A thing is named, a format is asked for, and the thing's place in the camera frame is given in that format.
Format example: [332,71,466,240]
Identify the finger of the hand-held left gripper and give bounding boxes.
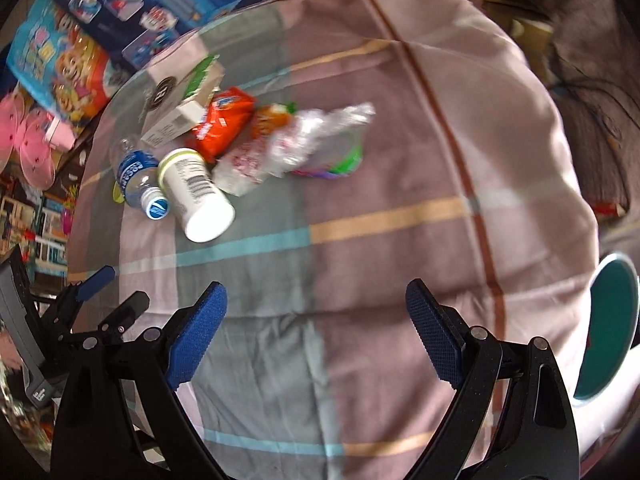
[47,266,117,332]
[57,290,151,345]

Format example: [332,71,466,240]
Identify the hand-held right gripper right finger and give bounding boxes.
[405,279,581,480]

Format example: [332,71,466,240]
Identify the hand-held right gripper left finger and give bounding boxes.
[50,281,229,480]

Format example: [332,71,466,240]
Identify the blue label water bottle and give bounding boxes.
[109,135,172,221]

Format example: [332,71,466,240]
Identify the white jar lime rim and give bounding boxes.
[157,147,236,243]

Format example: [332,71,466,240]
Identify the small white printed carton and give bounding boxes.
[141,99,208,148]

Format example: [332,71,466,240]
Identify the teal bin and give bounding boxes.
[570,252,640,456]

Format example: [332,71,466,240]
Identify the white red plastic packet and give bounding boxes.
[212,135,281,197]

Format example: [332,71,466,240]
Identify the green purple wrapper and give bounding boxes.
[292,142,365,181]

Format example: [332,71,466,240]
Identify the orange snack packet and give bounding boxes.
[192,87,257,161]

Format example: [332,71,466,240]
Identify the white box round black logo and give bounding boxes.
[145,54,226,111]

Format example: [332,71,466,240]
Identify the orange green packet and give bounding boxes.
[252,102,297,141]

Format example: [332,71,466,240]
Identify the clear plastic wrap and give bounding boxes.
[270,102,376,176]

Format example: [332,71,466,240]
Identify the pile of colourful toy packages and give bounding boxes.
[0,180,81,281]

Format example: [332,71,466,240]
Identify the plaid pink grey sheet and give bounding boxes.
[65,0,603,480]

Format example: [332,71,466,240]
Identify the small pink box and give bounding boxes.
[46,116,77,151]

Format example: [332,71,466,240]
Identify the pink butterfly wings toy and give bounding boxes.
[0,92,76,188]

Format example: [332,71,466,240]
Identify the cartoon puppy gift bag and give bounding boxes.
[7,0,118,126]

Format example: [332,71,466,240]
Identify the blue toy box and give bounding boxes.
[37,0,316,68]

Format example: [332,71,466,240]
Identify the grey lilac draped cloth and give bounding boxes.
[505,0,640,261]

